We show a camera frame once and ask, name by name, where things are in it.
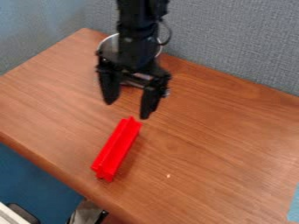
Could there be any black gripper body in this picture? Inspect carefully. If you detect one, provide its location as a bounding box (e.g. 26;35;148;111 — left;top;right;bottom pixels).
94;36;173;88

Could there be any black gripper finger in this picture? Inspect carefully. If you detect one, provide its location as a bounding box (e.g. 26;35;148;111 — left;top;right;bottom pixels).
98;68;121;105
140;81;169;120

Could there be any stainless steel pot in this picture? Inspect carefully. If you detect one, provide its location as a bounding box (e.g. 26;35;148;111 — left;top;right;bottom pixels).
96;32;164;88

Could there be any red star-shaped bar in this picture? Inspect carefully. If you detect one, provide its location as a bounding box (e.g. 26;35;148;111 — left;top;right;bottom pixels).
90;116;141;182

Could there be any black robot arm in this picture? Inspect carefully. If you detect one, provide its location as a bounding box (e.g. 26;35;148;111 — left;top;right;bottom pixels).
97;0;172;120

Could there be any white object bottom left corner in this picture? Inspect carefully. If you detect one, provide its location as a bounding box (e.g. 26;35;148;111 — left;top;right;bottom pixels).
0;202;30;224

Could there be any grey chair part below table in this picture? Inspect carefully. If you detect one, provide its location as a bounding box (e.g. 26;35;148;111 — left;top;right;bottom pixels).
65;199;108;224

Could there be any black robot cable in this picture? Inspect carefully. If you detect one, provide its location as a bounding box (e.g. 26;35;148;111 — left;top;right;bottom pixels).
155;19;173;47

